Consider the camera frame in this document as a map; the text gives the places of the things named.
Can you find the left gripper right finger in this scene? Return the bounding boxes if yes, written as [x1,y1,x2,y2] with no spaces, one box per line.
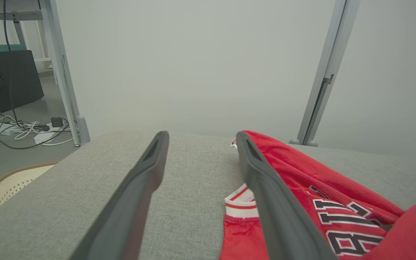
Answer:
[235,131,338,260]

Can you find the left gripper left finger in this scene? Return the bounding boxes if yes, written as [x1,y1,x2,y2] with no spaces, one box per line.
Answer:
[69,131,170,260]

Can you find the red numbered jersey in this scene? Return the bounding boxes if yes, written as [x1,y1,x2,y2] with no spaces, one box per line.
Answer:
[220,130,416,260]

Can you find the grey fabric sofa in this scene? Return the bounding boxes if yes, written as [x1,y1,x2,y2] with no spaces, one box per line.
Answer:
[0,130,416,260]

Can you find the cream laundry basket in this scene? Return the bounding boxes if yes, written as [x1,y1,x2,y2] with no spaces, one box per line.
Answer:
[0,162,57,221]

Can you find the grey metal table leg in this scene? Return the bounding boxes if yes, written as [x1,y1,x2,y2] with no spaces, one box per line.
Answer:
[40,0,91,147]

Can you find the black computer tower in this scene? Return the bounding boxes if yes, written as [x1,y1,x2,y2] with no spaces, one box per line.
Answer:
[0,50,45,116]

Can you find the black floor cable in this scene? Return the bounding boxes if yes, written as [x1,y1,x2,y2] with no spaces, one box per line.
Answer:
[0,119,80,150]

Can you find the grey double partition post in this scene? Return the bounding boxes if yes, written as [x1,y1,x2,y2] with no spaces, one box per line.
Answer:
[289,0,361,147]

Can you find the dark hanging cable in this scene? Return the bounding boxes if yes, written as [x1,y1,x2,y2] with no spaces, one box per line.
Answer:
[3,0,12,52]

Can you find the grey desk frame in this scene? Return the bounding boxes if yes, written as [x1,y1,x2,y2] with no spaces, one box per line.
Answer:
[0,0,59,84]

